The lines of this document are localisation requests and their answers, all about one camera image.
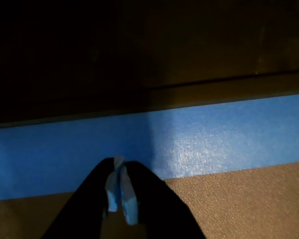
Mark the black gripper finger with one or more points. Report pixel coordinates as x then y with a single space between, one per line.
159 206
84 199

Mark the blue tape strip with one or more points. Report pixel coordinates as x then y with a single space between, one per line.
64 154

